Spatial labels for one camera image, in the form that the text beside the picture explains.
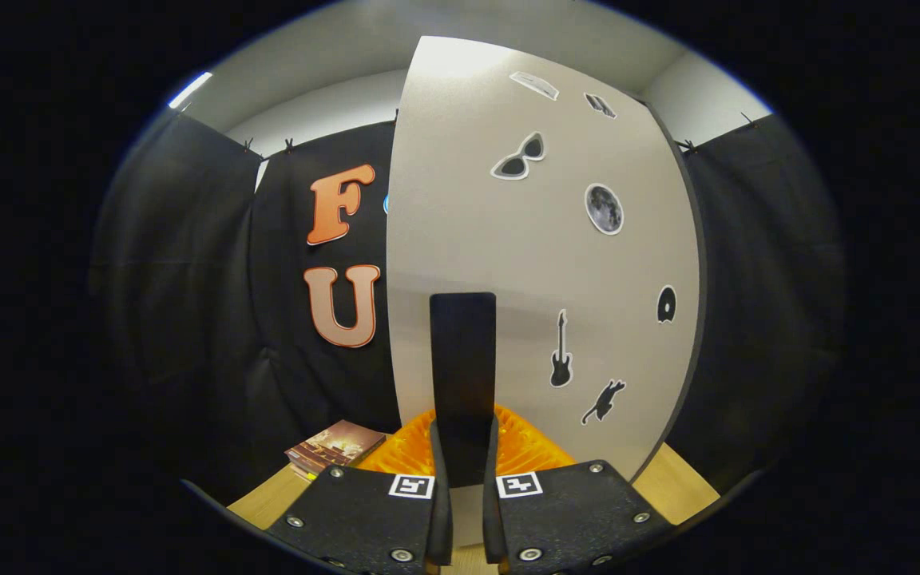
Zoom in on narrow ceiling light panel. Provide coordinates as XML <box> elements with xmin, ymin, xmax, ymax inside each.
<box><xmin>169</xmin><ymin>71</ymin><xmax>213</xmax><ymax>110</ymax></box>

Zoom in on black door handle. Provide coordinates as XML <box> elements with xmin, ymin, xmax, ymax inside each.
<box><xmin>430</xmin><ymin>292</ymin><xmax>498</xmax><ymax>488</ymax></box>

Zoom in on beige shoe cabinet door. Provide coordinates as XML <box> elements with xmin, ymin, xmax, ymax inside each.
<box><xmin>386</xmin><ymin>36</ymin><xmax>700</xmax><ymax>552</ymax></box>

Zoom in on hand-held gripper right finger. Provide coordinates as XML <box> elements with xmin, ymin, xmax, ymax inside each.
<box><xmin>482</xmin><ymin>403</ymin><xmax>676</xmax><ymax>575</ymax></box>

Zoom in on brown book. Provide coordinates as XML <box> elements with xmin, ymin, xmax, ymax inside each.
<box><xmin>284</xmin><ymin>420</ymin><xmax>387</xmax><ymax>474</ymax></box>

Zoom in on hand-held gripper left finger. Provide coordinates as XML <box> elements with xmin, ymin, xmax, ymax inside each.
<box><xmin>264</xmin><ymin>407</ymin><xmax>454</xmax><ymax>575</ymax></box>

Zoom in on black backdrop cloth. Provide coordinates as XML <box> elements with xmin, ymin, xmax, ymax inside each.
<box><xmin>89</xmin><ymin>108</ymin><xmax>848</xmax><ymax>504</ymax></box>

